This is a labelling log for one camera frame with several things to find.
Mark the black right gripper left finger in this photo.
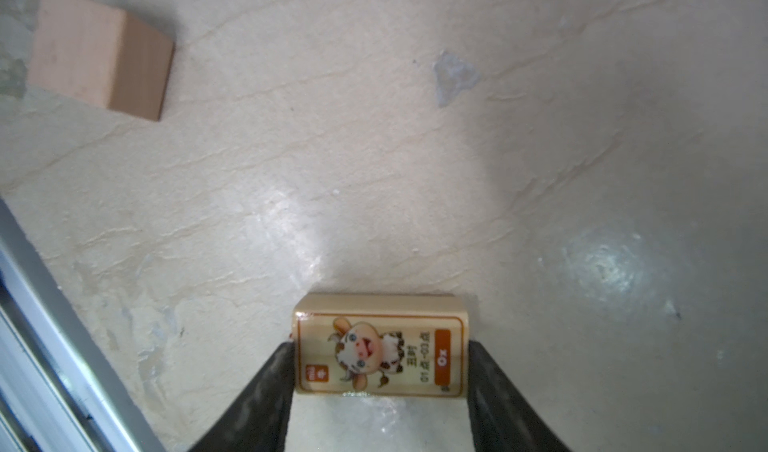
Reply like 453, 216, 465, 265
191, 342, 296, 452

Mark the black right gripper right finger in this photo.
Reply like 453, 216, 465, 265
467, 340, 570, 452

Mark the patterned wood block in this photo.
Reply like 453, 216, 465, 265
291, 293, 470, 398

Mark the small square wood block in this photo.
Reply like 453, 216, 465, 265
26, 0, 174, 122

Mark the aluminium front rail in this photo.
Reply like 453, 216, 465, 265
1, 205, 164, 451

